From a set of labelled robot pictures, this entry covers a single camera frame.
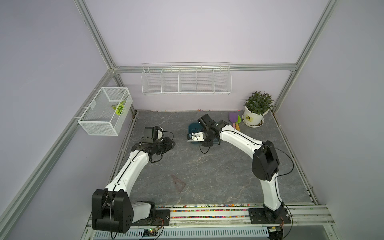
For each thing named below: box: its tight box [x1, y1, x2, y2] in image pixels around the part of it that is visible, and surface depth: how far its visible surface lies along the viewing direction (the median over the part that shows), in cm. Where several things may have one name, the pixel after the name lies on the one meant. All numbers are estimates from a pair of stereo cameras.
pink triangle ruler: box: [171, 174, 187, 194], surface depth 86 cm
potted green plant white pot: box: [242, 91, 276, 128], surface depth 102 cm
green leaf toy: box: [111, 100, 126, 116], surface depth 83 cm
